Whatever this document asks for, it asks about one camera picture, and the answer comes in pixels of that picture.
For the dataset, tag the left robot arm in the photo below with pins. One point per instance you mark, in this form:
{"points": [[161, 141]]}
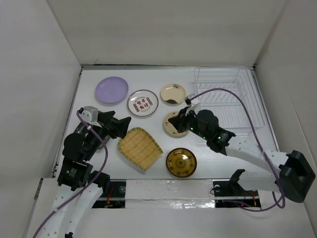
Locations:
{"points": [[78, 185]]}

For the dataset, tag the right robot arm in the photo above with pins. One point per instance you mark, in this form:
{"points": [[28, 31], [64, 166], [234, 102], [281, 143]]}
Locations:
{"points": [[287, 173]]}

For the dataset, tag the bamboo woven tray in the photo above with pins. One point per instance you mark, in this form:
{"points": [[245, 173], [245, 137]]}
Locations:
{"points": [[140, 148]]}

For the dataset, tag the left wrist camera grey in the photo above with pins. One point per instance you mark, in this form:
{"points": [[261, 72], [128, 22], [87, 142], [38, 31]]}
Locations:
{"points": [[90, 115]]}

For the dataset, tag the black floral square plate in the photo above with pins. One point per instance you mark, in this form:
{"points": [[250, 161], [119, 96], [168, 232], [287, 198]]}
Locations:
{"points": [[102, 132]]}

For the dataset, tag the white plate red characters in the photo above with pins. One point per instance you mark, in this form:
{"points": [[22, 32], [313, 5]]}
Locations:
{"points": [[142, 103]]}

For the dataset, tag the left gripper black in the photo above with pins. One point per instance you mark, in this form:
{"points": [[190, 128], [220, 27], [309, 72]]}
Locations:
{"points": [[119, 126]]}

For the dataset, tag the dark golden patterned plate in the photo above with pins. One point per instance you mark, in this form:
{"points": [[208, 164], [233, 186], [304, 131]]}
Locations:
{"points": [[181, 163]]}

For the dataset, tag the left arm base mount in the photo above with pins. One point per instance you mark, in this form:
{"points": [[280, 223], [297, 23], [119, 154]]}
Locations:
{"points": [[114, 197]]}

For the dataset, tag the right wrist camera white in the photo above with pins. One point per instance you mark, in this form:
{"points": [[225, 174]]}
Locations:
{"points": [[192, 102]]}

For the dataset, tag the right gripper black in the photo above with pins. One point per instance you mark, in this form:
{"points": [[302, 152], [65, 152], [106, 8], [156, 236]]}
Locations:
{"points": [[179, 121]]}

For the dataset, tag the white wire dish rack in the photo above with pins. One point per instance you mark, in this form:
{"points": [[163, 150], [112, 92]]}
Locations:
{"points": [[228, 91]]}

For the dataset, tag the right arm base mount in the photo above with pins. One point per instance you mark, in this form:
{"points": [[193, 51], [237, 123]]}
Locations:
{"points": [[230, 194]]}

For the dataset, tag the purple round plate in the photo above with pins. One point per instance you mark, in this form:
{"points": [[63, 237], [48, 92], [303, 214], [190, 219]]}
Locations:
{"points": [[111, 90]]}

